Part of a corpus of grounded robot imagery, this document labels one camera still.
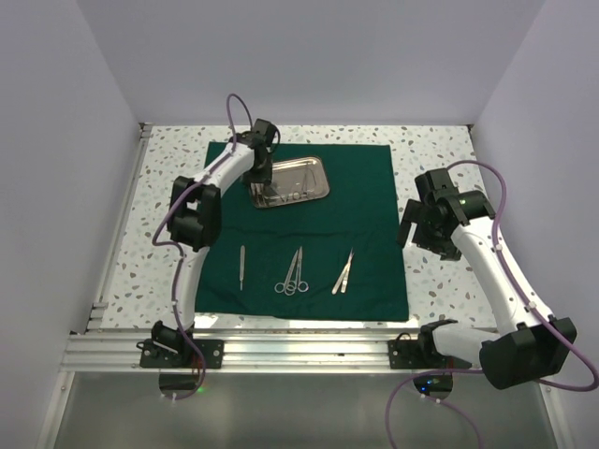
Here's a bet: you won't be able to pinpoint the stainless steel instrument tray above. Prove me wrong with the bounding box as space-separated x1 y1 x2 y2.
250 156 330 209

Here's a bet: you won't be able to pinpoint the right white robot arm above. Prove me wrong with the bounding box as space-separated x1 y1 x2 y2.
398 168 577 389

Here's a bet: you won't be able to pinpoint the aluminium mounting rail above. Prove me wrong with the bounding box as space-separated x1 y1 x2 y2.
65 329 548 375

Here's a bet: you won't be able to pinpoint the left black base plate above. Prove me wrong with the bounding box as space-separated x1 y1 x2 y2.
136 339 225 369

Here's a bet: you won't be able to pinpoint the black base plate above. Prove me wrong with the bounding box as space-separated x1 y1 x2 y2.
136 339 225 369
387 340 472 369

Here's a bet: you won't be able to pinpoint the steel surgical scissors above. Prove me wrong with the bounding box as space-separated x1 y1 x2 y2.
284 247 309 296

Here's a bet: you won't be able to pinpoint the steel needle holder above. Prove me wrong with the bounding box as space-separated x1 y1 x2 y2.
262 186 314 208

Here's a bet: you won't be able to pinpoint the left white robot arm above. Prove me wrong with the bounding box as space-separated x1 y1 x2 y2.
151 119 281 368

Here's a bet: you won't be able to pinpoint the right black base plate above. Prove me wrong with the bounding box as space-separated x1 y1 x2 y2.
387 340 472 369

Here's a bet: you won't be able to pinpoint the steel ring-handled clamp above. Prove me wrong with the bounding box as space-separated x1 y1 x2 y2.
274 250 300 296

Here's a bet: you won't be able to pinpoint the steel scalpel handle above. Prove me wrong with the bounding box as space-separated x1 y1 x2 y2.
239 245 246 291

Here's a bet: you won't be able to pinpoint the thin pointed steel tweezers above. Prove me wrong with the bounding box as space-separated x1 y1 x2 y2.
298 169 313 200

